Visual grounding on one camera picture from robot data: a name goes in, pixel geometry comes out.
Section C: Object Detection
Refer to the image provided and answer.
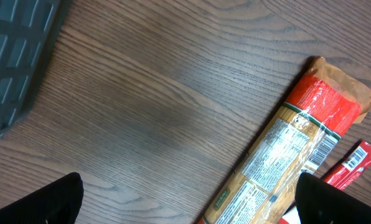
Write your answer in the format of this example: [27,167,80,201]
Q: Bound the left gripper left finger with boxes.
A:
[0,172,84,224]

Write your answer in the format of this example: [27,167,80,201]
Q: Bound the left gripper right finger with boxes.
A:
[295,173,371,224]

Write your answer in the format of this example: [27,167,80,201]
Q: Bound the orange noodle packet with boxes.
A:
[200,57,371,224]

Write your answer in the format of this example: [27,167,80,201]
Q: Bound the red white stick packet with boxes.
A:
[279,141,371,224]

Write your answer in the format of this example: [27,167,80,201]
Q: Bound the grey plastic mesh basket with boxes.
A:
[0,0,72,138]

